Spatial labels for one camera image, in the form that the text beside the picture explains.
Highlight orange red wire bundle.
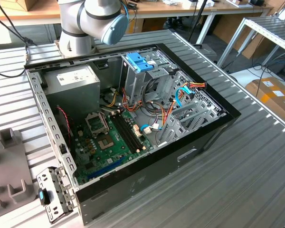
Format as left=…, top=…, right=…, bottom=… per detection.
left=121, top=87, right=143, bottom=114

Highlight wooden desk white legs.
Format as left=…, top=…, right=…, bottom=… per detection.
left=0, top=6, right=62, bottom=21
left=123, top=0, right=275, bottom=46

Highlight yellow board power wire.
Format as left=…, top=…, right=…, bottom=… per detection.
left=104, top=87, right=121, bottom=107

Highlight red fan wire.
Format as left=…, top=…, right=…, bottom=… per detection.
left=56, top=106, right=74, bottom=143

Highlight small brown cardboard box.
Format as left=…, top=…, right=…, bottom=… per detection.
left=129, top=18, right=168, bottom=34

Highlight aluminium frame slat table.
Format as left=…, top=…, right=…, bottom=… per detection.
left=217, top=16, right=285, bottom=72

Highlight black office chair base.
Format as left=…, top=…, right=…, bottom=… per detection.
left=166, top=16, right=185, bottom=30

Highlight red yellow power wire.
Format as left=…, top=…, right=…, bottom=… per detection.
left=161, top=80, right=209, bottom=126

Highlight gray metal disk bay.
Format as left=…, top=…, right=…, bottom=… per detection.
left=156, top=99, right=228, bottom=147

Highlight blue expansion slot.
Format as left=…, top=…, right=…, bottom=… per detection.
left=86, top=155, right=128, bottom=181

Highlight green motherboard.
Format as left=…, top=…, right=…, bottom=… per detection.
left=71, top=110, right=155, bottom=186

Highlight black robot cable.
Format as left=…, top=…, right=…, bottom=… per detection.
left=0, top=0, right=38, bottom=78

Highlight perforated metal bracket plate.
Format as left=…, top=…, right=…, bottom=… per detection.
left=36, top=166, right=76, bottom=225

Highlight blue data wire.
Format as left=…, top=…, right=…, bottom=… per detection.
left=140, top=85, right=196, bottom=133

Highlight cardboard box white labels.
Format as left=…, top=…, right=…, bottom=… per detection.
left=246, top=76, right=285, bottom=124

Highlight black wire bundle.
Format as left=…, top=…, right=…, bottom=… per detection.
left=142, top=79, right=162, bottom=112

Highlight gray power supply box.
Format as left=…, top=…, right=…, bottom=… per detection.
left=43, top=64, right=102, bottom=117

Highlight gray metal drive cage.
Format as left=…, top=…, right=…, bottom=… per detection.
left=120, top=51, right=179, bottom=105

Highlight round black tool blue ring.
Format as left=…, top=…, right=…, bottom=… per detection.
left=38, top=187, right=54, bottom=206

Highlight gray parts rack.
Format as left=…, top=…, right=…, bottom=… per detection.
left=0, top=128, right=37, bottom=216

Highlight CPU socket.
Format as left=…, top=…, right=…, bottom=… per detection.
left=96, top=134, right=116, bottom=150

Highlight large brown cardboard sheet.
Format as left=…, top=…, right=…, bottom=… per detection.
left=212, top=14, right=280, bottom=60

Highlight metal socket cover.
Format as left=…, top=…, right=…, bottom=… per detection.
left=85, top=113, right=110, bottom=137

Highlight black open PC case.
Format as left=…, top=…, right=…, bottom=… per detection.
left=23, top=43, right=242, bottom=226

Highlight blue plastic drive bracket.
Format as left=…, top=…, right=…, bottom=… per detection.
left=126, top=52, right=155, bottom=73

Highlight black case fan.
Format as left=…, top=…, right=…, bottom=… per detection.
left=55, top=105, right=74, bottom=152

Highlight black RAM slot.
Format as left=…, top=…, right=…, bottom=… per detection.
left=118, top=114, right=142, bottom=151
left=113, top=115, right=136, bottom=154

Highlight black tripod stand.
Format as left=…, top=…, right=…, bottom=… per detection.
left=188, top=0, right=209, bottom=49

